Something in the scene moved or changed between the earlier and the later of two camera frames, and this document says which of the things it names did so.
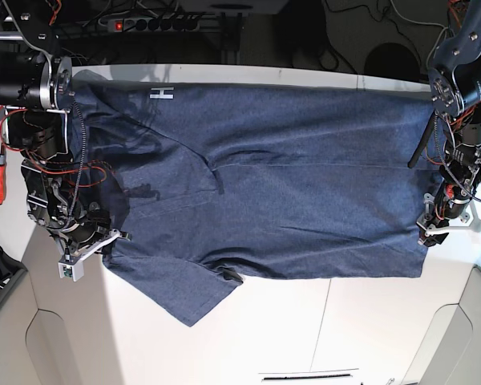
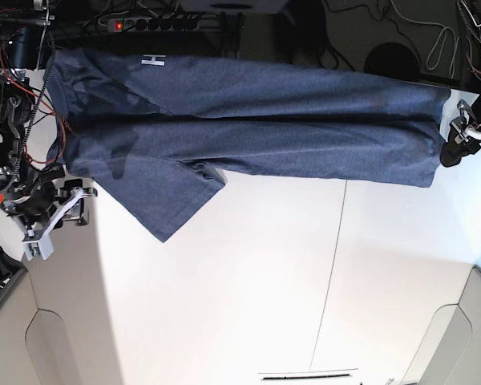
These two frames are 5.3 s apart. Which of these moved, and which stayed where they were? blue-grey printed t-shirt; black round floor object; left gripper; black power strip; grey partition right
Moved: blue-grey printed t-shirt; left gripper
Stayed: black round floor object; black power strip; grey partition right
